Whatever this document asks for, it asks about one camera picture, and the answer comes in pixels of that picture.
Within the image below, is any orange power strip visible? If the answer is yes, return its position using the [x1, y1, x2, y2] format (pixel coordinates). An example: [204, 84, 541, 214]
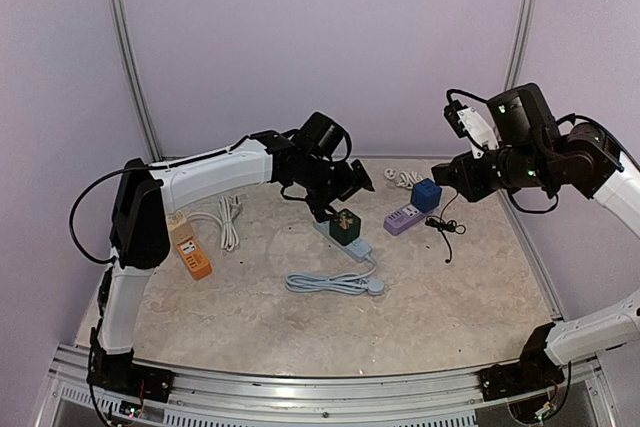
[176, 238, 213, 281]

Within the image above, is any right aluminium corner post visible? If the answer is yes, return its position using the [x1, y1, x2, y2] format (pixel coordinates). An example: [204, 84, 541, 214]
[503, 0, 536, 90]

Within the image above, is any light blue power strip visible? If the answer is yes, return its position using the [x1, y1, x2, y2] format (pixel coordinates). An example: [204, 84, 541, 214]
[312, 222, 373, 263]

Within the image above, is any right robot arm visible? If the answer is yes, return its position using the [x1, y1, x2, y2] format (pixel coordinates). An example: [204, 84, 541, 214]
[432, 83, 639, 391]

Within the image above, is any purple power strip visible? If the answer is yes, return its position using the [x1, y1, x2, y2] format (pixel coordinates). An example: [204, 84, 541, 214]
[383, 204, 426, 236]

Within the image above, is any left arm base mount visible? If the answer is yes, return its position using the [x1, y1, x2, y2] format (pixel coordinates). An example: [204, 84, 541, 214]
[87, 351, 175, 403]

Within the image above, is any aluminium front frame rail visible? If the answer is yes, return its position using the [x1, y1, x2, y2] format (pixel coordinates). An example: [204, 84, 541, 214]
[28, 345, 619, 426]

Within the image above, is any dark green cube socket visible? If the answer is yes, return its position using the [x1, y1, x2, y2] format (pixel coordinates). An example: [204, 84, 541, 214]
[329, 209, 361, 246]

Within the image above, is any blue cube socket adapter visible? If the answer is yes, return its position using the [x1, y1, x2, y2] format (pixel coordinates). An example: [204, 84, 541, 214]
[410, 178, 442, 213]

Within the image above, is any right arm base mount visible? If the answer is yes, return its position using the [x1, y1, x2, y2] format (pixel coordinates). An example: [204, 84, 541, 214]
[477, 322, 565, 401]

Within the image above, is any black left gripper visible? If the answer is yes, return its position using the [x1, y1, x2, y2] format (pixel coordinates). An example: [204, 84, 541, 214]
[292, 156, 375, 224]

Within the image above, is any left aluminium corner post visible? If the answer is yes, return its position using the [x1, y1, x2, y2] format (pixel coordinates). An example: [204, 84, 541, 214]
[108, 0, 163, 161]

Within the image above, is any black power adapter with cable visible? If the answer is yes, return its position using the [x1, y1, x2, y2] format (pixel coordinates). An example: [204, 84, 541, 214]
[425, 193, 467, 264]

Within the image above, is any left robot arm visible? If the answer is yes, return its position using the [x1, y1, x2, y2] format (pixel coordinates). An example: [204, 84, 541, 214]
[92, 112, 374, 392]

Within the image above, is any light blue cable with plug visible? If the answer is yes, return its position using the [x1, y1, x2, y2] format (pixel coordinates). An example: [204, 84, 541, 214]
[284, 255, 386, 296]

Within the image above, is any beige cube socket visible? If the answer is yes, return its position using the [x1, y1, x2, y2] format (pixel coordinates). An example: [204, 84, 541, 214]
[166, 211, 194, 246]

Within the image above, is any aluminium corner post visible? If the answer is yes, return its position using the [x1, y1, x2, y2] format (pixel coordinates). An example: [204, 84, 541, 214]
[503, 0, 536, 90]
[108, 0, 163, 161]

